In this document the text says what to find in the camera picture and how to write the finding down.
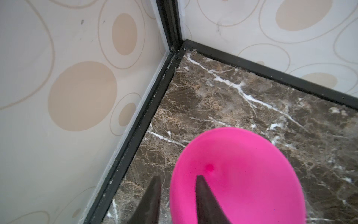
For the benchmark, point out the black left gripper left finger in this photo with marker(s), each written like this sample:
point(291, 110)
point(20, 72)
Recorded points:
point(148, 209)

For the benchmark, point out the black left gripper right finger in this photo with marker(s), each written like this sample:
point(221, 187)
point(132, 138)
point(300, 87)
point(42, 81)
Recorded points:
point(208, 209)

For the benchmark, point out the pink plastic wine glass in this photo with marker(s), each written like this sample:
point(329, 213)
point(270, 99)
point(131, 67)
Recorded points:
point(252, 181)

